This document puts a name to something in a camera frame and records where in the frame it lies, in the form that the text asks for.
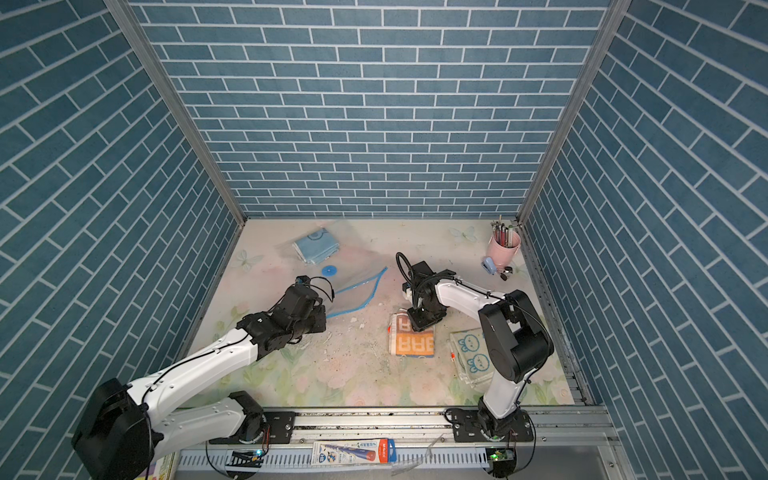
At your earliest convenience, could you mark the orange white towel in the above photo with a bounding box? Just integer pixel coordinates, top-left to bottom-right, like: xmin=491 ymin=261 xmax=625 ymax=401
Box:
xmin=388 ymin=311 xmax=435 ymax=358

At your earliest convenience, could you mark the light blue towel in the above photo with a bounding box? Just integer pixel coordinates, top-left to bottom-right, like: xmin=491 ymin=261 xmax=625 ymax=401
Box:
xmin=292 ymin=228 xmax=340 ymax=264

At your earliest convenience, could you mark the clear vacuum bag blue zipper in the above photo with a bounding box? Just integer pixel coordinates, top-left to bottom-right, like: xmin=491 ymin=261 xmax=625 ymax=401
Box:
xmin=282 ymin=220 xmax=388 ymax=318

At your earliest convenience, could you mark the pale green bunny towel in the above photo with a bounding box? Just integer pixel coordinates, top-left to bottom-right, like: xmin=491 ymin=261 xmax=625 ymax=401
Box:
xmin=448 ymin=328 xmax=495 ymax=389

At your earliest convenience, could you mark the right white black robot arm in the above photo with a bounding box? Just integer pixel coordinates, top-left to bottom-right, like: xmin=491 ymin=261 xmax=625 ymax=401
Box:
xmin=395 ymin=252 xmax=554 ymax=441

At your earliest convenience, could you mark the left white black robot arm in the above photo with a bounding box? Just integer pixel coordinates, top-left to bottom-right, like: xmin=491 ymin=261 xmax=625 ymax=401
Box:
xmin=72 ymin=276 xmax=333 ymax=479

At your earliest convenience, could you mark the small blue white eraser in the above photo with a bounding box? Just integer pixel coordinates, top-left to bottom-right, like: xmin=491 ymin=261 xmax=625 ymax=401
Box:
xmin=481 ymin=256 xmax=497 ymax=275

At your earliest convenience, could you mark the small metal binder clip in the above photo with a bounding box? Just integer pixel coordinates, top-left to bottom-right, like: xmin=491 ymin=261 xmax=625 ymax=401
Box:
xmin=499 ymin=266 xmax=514 ymax=281

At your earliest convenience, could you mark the pink pen cup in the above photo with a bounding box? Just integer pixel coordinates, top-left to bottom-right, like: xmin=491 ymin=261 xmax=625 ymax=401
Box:
xmin=486 ymin=220 xmax=522 ymax=272

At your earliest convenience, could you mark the red blue packaged item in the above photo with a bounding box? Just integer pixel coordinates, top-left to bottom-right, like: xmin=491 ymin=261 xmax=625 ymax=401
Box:
xmin=310 ymin=438 xmax=397 ymax=466

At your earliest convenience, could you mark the colourful marker set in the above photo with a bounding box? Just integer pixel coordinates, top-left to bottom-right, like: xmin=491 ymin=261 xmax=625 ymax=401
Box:
xmin=135 ymin=453 xmax=179 ymax=480

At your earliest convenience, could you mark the aluminium mounting rail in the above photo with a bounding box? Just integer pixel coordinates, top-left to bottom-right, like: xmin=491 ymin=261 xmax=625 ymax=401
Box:
xmin=175 ymin=405 xmax=633 ymax=479

